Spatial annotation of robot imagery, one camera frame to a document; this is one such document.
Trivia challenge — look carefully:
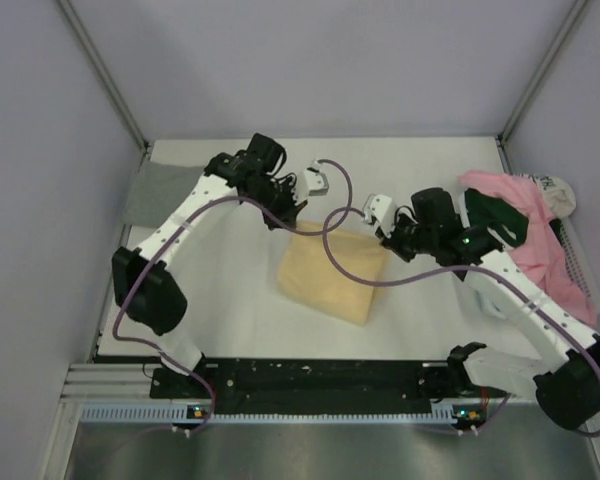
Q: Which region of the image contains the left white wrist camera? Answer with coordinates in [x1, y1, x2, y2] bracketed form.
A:
[293, 160, 329, 203]

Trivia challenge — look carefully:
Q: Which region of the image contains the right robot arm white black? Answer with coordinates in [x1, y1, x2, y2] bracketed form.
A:
[364, 187, 600, 435]

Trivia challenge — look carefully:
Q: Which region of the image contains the left aluminium corner post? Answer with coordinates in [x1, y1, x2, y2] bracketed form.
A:
[54, 0, 150, 153]

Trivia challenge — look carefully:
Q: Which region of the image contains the aluminium corner post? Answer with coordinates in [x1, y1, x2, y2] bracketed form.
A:
[497, 0, 593, 147]
[54, 0, 150, 153]

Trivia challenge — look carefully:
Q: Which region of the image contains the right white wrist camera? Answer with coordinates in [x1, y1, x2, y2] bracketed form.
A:
[362, 194, 398, 238]

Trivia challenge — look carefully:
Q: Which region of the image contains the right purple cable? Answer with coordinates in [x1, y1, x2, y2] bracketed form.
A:
[321, 207, 600, 439]

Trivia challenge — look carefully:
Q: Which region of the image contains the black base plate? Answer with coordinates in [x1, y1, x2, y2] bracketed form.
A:
[149, 357, 482, 414]

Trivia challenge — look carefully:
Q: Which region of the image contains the white printed t shirt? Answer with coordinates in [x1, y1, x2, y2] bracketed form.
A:
[521, 174, 577, 219]

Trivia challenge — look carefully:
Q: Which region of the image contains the purple cable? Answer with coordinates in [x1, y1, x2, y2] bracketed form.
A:
[111, 158, 354, 431]
[321, 207, 600, 439]

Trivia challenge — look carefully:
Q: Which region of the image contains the white slotted cable duct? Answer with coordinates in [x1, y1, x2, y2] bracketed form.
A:
[80, 403, 484, 425]

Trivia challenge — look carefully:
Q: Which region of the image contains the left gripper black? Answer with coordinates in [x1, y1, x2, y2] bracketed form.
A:
[245, 176, 306, 230]

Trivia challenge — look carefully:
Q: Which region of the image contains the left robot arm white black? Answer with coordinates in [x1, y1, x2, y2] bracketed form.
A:
[112, 133, 328, 397]

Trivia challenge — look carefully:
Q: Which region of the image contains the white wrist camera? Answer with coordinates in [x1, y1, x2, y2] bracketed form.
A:
[362, 194, 398, 238]
[293, 160, 329, 203]

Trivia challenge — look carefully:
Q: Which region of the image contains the right aluminium corner post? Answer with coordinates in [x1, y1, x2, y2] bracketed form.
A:
[497, 0, 593, 147]

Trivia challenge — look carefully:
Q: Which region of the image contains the aluminium front rail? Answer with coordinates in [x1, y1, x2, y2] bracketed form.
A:
[60, 364, 159, 402]

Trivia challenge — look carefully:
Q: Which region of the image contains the pink t shirt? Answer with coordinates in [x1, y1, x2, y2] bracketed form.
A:
[458, 170, 598, 327]

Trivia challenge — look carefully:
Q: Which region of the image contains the white laundry basket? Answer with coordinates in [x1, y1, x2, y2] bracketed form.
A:
[457, 193, 600, 319]

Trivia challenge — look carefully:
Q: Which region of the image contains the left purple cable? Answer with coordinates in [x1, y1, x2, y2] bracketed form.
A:
[111, 158, 354, 431]

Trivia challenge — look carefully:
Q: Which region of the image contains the dark green t shirt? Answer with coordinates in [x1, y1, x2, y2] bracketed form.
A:
[464, 189, 529, 248]

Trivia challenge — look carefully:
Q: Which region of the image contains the folded grey t shirt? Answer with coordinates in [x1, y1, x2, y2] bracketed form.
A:
[122, 161, 203, 229]

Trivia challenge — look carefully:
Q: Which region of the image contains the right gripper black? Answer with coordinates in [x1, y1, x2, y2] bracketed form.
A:
[376, 210, 437, 263]

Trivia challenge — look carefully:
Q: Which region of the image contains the yellow t shirt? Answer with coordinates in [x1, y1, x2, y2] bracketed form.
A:
[275, 221, 389, 327]

